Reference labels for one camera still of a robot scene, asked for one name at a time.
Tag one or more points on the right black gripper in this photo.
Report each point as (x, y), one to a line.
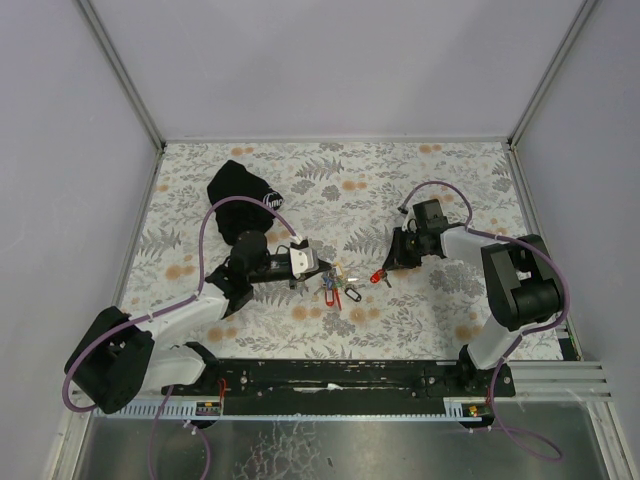
(398, 248)

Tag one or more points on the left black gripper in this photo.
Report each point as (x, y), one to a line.
(298, 279)

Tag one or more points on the key bunch with coloured tags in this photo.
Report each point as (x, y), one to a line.
(336, 285)

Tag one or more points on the red key tag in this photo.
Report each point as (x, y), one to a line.
(380, 276)

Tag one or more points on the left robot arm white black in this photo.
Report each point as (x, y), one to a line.
(119, 357)

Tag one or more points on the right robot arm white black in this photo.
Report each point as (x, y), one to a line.
(523, 288)

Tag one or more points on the floral table mat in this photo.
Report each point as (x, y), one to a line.
(344, 197)

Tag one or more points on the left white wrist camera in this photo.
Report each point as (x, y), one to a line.
(303, 258)

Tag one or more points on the black drawstring bag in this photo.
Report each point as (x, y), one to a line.
(237, 216)

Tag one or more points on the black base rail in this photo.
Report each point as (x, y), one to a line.
(341, 387)

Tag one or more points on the grey slotted cable duct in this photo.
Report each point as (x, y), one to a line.
(172, 409)

